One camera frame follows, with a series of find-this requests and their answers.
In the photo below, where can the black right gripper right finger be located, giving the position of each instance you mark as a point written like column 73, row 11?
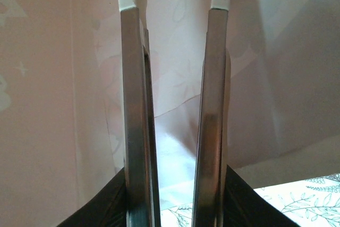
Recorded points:
column 247, row 205

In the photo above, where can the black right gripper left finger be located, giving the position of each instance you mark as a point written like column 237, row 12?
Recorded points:
column 106, row 205

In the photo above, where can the metal tongs with white tips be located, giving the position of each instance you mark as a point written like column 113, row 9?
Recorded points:
column 132, row 104

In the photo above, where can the red and white paper bag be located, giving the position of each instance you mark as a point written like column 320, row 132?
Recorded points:
column 40, row 104

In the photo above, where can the floral patterned tablecloth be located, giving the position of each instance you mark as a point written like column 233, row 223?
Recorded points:
column 305, row 205

